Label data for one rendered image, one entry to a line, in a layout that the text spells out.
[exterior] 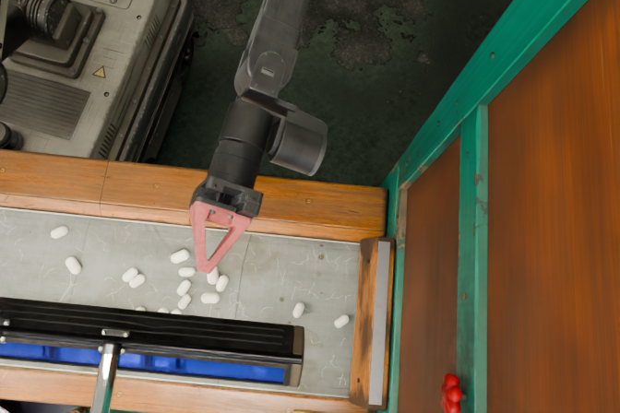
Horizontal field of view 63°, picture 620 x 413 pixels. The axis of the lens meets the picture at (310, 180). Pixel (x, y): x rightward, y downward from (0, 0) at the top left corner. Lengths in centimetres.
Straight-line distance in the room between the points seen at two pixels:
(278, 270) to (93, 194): 40
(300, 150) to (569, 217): 33
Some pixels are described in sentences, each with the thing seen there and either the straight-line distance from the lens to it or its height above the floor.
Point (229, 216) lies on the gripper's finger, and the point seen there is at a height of 121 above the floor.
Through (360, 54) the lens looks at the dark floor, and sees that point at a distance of 206.
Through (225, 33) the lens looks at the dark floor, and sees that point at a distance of 210.
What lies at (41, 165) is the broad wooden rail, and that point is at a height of 76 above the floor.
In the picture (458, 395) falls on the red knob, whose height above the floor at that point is 126.
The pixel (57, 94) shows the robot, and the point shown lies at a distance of 157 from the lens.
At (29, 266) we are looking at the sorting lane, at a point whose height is 74.
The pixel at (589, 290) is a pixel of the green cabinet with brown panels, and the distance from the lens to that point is 40.
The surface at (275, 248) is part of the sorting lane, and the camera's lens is 106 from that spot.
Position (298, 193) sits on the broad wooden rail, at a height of 76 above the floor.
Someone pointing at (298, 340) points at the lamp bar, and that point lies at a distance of 70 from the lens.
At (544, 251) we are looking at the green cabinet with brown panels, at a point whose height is 139.
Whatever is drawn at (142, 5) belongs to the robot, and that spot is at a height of 47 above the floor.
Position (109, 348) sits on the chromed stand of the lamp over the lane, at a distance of 70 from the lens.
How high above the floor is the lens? 179
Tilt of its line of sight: 75 degrees down
